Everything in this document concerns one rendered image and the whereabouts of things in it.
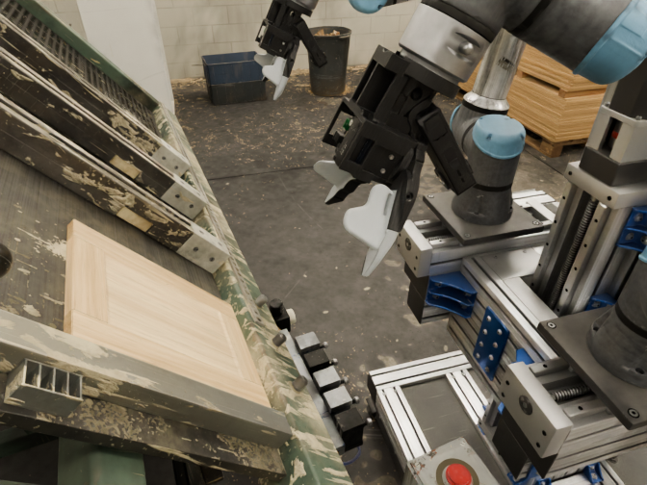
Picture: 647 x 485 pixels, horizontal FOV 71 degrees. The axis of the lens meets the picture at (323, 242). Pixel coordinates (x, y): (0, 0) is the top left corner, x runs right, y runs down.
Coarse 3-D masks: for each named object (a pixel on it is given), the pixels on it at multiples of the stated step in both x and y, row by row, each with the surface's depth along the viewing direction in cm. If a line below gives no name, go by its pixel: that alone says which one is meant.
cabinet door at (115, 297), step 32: (96, 256) 79; (128, 256) 88; (96, 288) 72; (128, 288) 80; (160, 288) 89; (192, 288) 100; (64, 320) 63; (96, 320) 66; (128, 320) 73; (160, 320) 80; (192, 320) 89; (224, 320) 100; (128, 352) 66; (160, 352) 72; (192, 352) 80; (224, 352) 90; (224, 384) 80; (256, 384) 89
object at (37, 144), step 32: (0, 96) 84; (0, 128) 83; (32, 128) 85; (32, 160) 88; (64, 160) 90; (96, 160) 97; (96, 192) 96; (128, 192) 99; (160, 224) 106; (192, 224) 114; (192, 256) 115; (224, 256) 119
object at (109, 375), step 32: (0, 320) 50; (32, 320) 53; (0, 352) 48; (32, 352) 50; (64, 352) 53; (96, 352) 58; (96, 384) 56; (128, 384) 58; (160, 384) 63; (192, 384) 69; (160, 416) 64; (192, 416) 67; (224, 416) 70; (256, 416) 76
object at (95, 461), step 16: (64, 448) 60; (80, 448) 58; (96, 448) 57; (112, 448) 58; (64, 464) 58; (80, 464) 56; (96, 464) 55; (112, 464) 57; (128, 464) 58; (0, 480) 47; (64, 480) 57; (80, 480) 55; (96, 480) 54; (112, 480) 55; (128, 480) 57; (144, 480) 59
